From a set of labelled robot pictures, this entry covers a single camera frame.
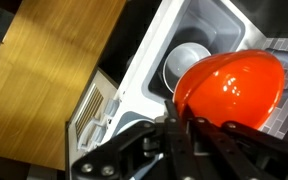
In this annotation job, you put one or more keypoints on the white toy oven door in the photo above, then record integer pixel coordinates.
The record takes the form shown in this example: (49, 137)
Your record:
(87, 125)

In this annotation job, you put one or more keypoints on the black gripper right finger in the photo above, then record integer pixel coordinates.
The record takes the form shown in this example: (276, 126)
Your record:
(247, 153)

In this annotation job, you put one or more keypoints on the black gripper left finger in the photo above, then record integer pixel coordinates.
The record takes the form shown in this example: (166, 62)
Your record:
(140, 145)

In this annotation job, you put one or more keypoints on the red plastic bowl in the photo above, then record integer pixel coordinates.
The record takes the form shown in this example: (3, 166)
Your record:
(243, 86)

